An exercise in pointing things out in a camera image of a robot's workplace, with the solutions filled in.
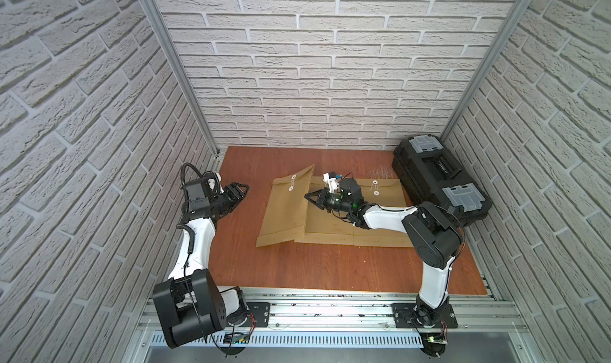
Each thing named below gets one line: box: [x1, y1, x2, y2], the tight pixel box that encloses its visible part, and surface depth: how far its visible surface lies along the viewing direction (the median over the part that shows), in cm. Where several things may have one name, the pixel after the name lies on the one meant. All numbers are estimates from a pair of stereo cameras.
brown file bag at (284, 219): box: [256, 163, 316, 248], surface depth 94 cm
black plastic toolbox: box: [391, 133, 493, 228], surface depth 90 cm
